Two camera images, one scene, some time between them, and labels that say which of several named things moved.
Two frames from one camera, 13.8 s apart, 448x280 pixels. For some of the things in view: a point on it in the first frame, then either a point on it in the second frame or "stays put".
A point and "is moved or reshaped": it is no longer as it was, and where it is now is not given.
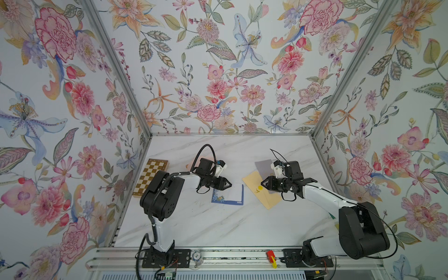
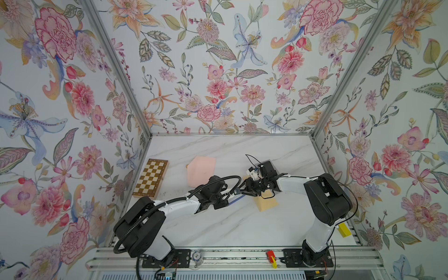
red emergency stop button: [272, 258] stays put
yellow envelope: [269, 199] is moved or reshaped
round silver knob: [196, 258] stays put
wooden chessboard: [153, 167] stays put
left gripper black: [221, 184] -> [223, 204]
